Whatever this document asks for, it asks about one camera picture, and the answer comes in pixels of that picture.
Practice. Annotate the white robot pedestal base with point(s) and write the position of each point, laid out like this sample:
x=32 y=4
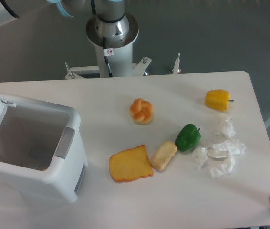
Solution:
x=112 y=62

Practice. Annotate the knotted bread roll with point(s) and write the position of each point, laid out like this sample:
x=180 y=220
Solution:
x=141 y=111

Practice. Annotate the upper crumpled white tissue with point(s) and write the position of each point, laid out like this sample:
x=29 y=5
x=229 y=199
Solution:
x=225 y=127

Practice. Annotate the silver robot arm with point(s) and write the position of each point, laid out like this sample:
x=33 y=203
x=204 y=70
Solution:
x=110 y=26

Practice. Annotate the large crumpled white tissue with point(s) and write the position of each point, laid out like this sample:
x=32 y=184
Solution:
x=224 y=153

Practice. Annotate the green bell pepper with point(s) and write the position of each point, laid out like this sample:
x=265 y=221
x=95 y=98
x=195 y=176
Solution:
x=188 y=137

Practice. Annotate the yellow bell pepper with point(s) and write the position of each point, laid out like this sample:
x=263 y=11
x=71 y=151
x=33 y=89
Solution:
x=218 y=99

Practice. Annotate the small crumpled white tissue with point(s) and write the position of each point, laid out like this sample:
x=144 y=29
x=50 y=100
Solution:
x=199 y=154

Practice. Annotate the orange toast slice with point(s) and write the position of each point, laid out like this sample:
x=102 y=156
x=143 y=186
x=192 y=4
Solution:
x=130 y=165

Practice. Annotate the pale bread loaf piece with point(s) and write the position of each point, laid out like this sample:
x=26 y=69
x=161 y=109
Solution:
x=163 y=155

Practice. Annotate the white trash can body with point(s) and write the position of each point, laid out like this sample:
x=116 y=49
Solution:
x=41 y=149

